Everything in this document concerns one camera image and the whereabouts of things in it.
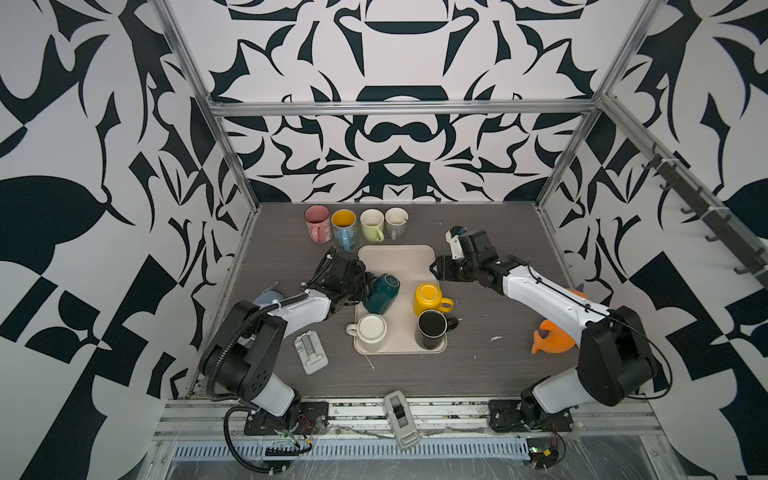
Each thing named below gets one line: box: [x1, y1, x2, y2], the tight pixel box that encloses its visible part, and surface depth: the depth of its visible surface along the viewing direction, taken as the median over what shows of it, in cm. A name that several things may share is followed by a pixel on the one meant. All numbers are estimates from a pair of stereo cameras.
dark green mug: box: [363, 273, 401, 315], surface depth 88 cm
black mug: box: [417, 310, 459, 350], surface depth 83 cm
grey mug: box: [385, 207, 409, 241], surface depth 105 cm
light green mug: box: [360, 208, 385, 243], surface depth 105 cm
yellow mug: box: [413, 283, 455, 317], surface depth 87 cm
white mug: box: [346, 314, 387, 353], surface depth 83 cm
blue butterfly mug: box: [331, 208, 357, 252], surface depth 104 cm
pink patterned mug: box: [304, 205, 333, 244], surface depth 104 cm
